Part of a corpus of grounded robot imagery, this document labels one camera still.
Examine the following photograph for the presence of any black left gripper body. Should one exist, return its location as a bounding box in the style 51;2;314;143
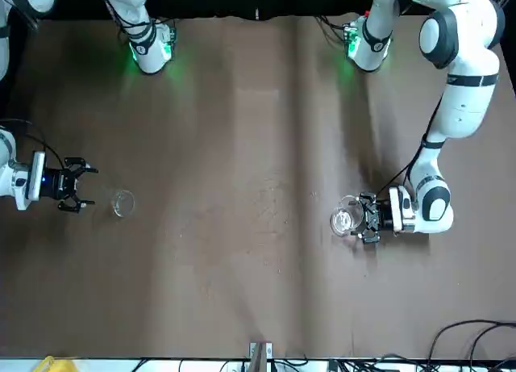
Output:
374;201;394;232

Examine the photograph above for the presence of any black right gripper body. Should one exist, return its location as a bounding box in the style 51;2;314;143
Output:
42;166;78;202

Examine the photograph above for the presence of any glass beaker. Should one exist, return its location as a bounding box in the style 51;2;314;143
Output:
330;194;365;239

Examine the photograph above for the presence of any glass conical flask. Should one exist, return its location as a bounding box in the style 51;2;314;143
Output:
109;189;136;219

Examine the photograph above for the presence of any yellow plastic basket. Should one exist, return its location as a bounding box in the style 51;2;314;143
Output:
33;355;78;372

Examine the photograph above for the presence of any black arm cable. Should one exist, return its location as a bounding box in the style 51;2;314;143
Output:
0;119;65;169
377;91;445;198

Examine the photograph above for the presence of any aluminium camera post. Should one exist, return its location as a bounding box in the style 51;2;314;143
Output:
248;341;273;372

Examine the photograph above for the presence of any black base cable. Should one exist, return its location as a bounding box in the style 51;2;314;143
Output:
314;15;352;46

